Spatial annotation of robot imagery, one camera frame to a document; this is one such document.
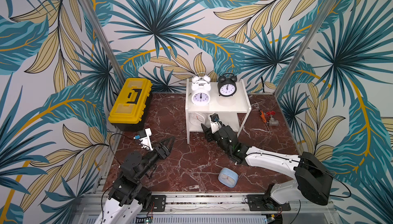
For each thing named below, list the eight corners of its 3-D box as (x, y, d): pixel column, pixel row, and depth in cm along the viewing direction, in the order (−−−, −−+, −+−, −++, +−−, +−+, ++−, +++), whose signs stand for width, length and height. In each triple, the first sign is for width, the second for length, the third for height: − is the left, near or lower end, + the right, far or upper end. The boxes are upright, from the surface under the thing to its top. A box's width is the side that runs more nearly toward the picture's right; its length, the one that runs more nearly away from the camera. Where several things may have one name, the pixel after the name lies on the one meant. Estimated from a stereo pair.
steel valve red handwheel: (267, 125, 104) (269, 122, 102) (263, 113, 111) (264, 110, 108) (277, 125, 104) (279, 122, 102) (272, 113, 111) (274, 110, 108)
